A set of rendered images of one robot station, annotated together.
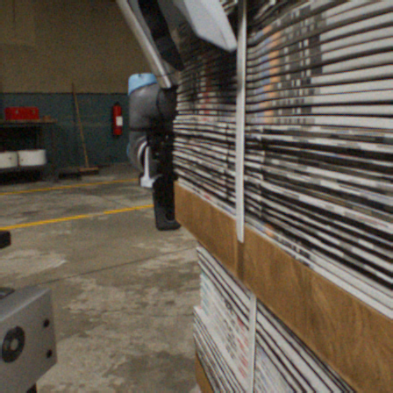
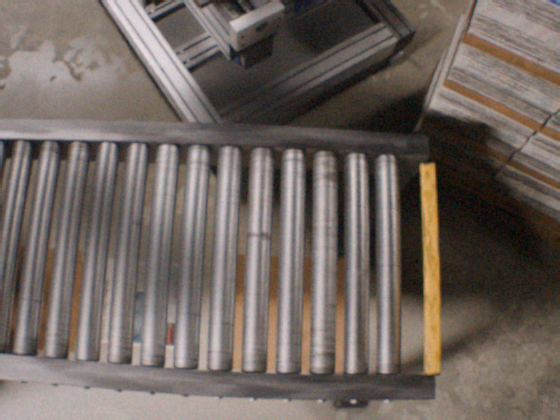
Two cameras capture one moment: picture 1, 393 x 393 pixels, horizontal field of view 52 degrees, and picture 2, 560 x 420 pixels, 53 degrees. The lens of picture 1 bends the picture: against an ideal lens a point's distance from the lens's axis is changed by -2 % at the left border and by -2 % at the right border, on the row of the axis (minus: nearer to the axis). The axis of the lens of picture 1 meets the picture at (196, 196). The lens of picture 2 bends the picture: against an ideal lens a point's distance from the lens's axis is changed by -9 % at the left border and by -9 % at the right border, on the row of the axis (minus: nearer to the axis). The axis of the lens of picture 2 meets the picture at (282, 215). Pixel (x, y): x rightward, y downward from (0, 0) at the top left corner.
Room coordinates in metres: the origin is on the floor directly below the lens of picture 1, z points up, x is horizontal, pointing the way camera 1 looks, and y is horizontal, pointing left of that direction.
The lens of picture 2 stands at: (-0.79, -0.20, 1.94)
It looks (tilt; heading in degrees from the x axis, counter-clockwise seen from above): 73 degrees down; 28
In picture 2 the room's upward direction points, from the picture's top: 12 degrees clockwise
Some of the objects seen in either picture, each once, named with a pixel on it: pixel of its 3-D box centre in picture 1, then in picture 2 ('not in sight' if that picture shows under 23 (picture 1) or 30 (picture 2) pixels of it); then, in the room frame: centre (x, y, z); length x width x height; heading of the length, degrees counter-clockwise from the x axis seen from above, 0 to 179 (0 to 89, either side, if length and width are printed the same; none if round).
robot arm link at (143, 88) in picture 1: (153, 103); not in sight; (0.83, 0.09, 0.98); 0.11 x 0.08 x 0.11; 45
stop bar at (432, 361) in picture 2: not in sight; (432, 266); (-0.37, -0.33, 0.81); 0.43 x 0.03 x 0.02; 38
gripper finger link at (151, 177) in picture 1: (150, 167); not in sight; (0.59, 0.07, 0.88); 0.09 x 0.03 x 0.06; 171
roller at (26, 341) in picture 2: not in sight; (37, 245); (-0.84, 0.31, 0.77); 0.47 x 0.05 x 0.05; 38
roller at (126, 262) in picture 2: not in sight; (127, 251); (-0.72, 0.16, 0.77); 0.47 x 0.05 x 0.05; 38
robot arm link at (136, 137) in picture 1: (148, 151); not in sight; (0.85, 0.10, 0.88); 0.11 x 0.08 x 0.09; 18
